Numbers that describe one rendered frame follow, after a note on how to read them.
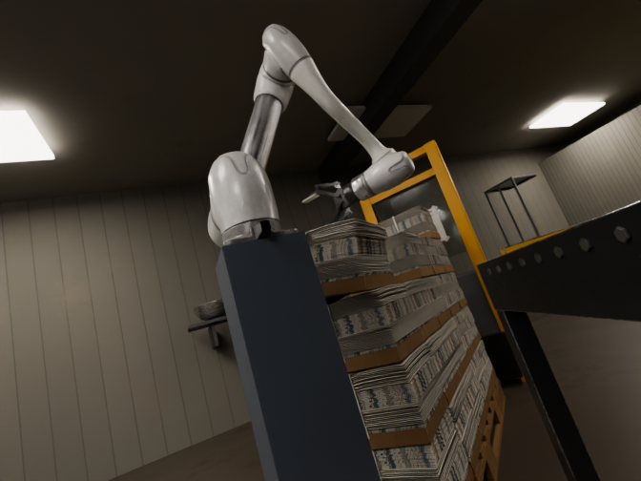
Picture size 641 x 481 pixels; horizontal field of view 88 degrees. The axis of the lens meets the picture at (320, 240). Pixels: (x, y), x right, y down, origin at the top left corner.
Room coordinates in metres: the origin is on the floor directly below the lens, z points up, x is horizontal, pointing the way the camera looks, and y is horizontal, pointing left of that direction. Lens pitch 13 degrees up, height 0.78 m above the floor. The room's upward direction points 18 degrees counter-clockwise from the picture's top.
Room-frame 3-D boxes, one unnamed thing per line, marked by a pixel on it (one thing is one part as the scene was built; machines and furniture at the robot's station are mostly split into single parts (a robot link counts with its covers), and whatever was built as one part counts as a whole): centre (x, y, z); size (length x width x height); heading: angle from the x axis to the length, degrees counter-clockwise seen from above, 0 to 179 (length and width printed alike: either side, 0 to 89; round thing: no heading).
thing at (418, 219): (2.29, -0.57, 0.65); 0.39 x 0.30 x 1.29; 62
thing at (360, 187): (1.12, -0.20, 1.18); 0.09 x 0.06 x 0.09; 152
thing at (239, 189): (0.84, 0.17, 1.17); 0.18 x 0.16 x 0.22; 25
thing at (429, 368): (1.65, -0.23, 0.42); 1.17 x 0.39 x 0.83; 152
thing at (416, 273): (1.77, -0.29, 0.86); 0.38 x 0.29 x 0.04; 63
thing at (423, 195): (2.69, -0.79, 1.27); 0.57 x 0.01 x 0.65; 62
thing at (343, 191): (1.16, -0.14, 1.18); 0.09 x 0.07 x 0.08; 62
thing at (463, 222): (2.51, -1.07, 0.92); 0.09 x 0.09 x 1.85; 62
